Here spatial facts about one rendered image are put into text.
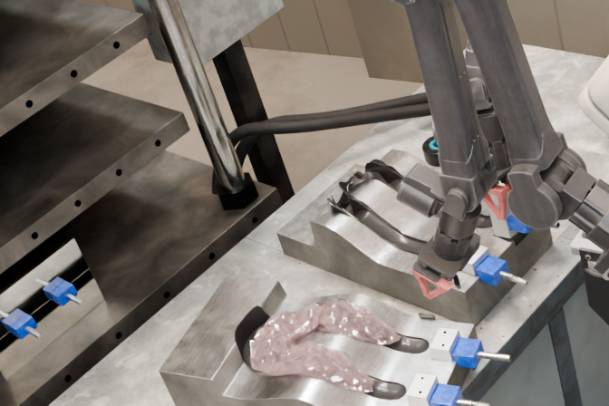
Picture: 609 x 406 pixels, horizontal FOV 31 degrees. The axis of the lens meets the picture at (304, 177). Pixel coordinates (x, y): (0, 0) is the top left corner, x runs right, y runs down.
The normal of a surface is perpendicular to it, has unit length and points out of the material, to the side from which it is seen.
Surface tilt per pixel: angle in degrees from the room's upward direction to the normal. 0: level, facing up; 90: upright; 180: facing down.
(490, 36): 89
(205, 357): 0
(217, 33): 90
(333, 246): 90
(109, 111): 0
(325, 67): 0
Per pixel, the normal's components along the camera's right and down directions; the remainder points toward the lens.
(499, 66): -0.52, 0.59
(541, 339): 0.70, 0.22
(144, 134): -0.27, -0.80
